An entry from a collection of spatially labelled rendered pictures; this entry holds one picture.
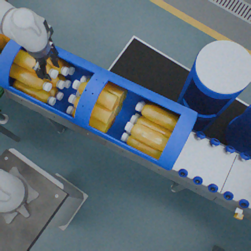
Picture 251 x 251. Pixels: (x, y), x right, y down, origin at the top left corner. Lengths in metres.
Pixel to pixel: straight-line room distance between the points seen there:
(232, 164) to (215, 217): 0.97
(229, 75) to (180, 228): 1.28
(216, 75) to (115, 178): 1.23
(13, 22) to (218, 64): 0.98
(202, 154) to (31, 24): 0.99
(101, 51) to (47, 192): 1.61
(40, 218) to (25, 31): 0.79
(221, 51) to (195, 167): 0.58
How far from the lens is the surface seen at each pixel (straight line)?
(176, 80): 2.59
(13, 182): 1.39
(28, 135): 2.71
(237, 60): 1.73
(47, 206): 1.52
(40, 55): 1.28
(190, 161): 1.65
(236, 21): 3.10
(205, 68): 1.68
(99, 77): 1.43
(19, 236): 1.55
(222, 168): 1.67
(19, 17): 1.15
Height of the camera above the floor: 2.53
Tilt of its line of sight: 75 degrees down
